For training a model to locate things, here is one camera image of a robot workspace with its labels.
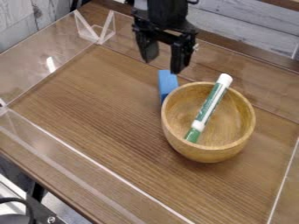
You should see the black metal table frame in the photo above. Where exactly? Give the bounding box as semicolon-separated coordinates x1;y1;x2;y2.
0;156;67;224

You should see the green white Expo marker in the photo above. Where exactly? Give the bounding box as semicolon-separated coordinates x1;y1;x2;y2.
185;73;233;143

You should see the black cable bottom left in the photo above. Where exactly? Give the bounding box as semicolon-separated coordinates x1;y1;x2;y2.
0;197;43;224

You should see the brown wooden bowl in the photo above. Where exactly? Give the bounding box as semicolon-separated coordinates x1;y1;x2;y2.
162;82;257;163

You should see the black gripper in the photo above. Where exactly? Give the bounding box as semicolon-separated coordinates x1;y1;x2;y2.
131;0;199;74

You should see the clear acrylic corner bracket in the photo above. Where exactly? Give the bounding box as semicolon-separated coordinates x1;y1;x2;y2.
74;10;117;45

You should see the blue rectangular block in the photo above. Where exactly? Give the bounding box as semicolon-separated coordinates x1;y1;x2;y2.
158;70;179;102

